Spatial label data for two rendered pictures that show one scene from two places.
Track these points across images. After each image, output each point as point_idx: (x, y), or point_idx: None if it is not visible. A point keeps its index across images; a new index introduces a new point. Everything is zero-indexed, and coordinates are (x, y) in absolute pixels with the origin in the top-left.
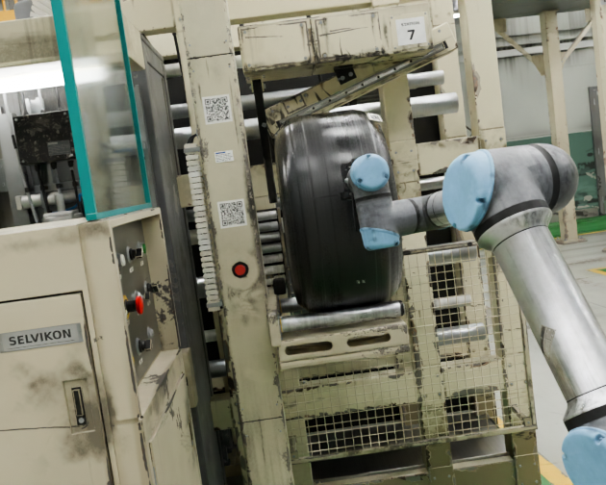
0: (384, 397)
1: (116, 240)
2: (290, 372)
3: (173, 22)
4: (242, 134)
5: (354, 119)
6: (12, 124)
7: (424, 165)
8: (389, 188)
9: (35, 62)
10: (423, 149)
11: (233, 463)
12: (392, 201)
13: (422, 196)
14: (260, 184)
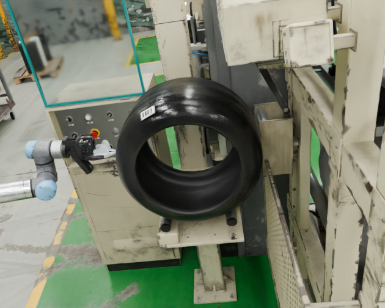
0: (313, 288)
1: (91, 109)
2: (298, 218)
3: None
4: (164, 76)
5: (139, 107)
6: (201, 11)
7: (343, 171)
8: (36, 161)
9: None
10: (344, 154)
11: (322, 233)
12: (41, 168)
13: (40, 176)
14: (297, 93)
